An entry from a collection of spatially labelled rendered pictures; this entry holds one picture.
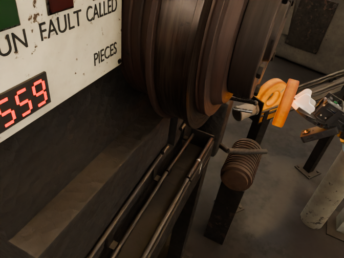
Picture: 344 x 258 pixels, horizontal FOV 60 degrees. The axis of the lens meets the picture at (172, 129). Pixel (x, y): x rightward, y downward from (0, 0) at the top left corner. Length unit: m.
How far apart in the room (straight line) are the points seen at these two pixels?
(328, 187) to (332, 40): 2.02
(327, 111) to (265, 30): 0.52
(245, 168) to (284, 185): 0.82
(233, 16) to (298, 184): 1.62
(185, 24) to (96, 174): 0.32
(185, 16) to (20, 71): 0.22
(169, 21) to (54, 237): 0.37
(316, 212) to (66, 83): 1.49
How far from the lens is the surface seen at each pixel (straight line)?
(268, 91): 1.21
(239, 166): 1.15
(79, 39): 0.43
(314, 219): 1.76
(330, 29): 3.35
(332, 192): 1.62
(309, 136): 1.03
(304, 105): 0.98
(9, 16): 0.34
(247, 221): 1.68
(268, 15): 0.50
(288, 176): 2.02
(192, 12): 0.44
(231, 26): 0.48
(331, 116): 0.98
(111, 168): 0.59
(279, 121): 0.95
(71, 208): 0.54
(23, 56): 0.36
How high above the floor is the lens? 1.30
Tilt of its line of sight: 38 degrees down
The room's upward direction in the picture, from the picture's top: 8 degrees clockwise
